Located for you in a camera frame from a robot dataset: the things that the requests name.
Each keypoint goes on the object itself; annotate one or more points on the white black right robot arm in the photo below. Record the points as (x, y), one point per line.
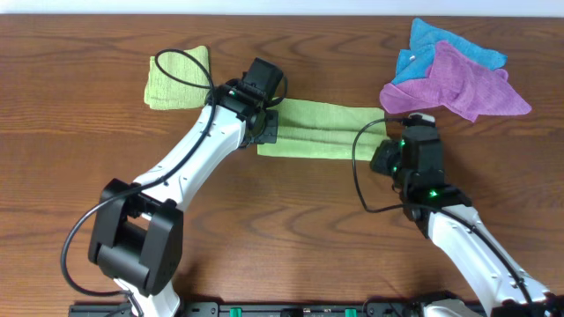
(446, 216)

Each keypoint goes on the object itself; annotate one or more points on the folded green cloth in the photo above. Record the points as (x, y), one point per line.
(164, 93)

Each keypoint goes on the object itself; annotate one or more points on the green microfiber cloth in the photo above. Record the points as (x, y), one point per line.
(316, 130)

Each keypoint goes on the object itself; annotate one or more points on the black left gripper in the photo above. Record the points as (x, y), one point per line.
(269, 128)

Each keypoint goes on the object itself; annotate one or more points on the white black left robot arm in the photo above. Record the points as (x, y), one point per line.
(138, 229)

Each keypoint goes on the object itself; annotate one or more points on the blue microfiber cloth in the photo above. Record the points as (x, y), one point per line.
(412, 63)

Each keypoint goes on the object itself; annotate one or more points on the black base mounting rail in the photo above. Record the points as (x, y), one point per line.
(212, 309)

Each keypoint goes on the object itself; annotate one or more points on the purple microfiber cloth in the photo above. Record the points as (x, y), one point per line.
(456, 82)

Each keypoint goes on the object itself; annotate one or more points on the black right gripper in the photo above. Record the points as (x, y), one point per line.
(381, 158)

